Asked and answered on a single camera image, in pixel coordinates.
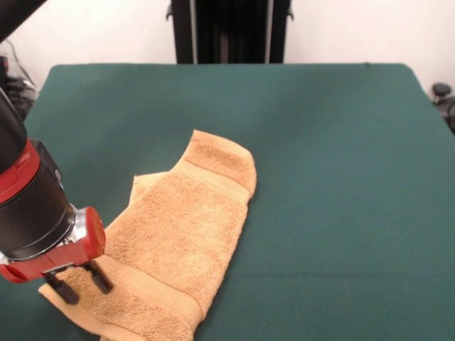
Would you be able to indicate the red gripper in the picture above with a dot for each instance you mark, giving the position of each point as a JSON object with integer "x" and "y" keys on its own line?
{"x": 94, "y": 234}

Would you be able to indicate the tan terry towel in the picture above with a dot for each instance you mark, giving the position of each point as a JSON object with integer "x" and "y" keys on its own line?
{"x": 170, "y": 248}

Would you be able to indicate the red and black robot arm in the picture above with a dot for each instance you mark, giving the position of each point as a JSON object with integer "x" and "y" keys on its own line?
{"x": 32, "y": 213}

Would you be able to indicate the dark green tablecloth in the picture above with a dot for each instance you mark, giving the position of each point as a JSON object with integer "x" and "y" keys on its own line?
{"x": 337, "y": 177}

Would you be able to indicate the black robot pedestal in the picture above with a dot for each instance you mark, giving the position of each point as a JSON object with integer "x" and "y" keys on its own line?
{"x": 231, "y": 32}

